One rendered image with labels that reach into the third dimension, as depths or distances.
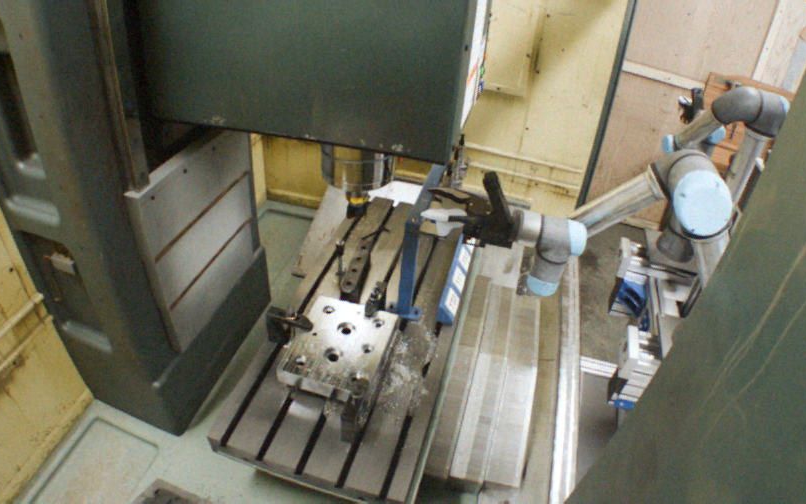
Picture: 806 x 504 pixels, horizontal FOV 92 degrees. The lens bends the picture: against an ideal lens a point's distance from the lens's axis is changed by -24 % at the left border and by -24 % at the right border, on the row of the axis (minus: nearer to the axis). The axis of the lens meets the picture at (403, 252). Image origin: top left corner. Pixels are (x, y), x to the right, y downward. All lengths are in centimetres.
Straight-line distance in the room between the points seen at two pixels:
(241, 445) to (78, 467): 69
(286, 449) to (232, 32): 91
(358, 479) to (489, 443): 46
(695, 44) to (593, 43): 186
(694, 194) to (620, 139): 286
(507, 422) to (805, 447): 111
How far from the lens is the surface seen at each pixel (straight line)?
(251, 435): 124
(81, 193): 106
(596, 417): 231
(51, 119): 102
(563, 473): 138
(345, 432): 118
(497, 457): 147
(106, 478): 168
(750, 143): 178
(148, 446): 168
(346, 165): 99
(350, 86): 87
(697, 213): 103
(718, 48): 378
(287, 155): 240
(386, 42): 83
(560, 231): 108
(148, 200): 114
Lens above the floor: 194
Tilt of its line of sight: 37 degrees down
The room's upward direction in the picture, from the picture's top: 6 degrees clockwise
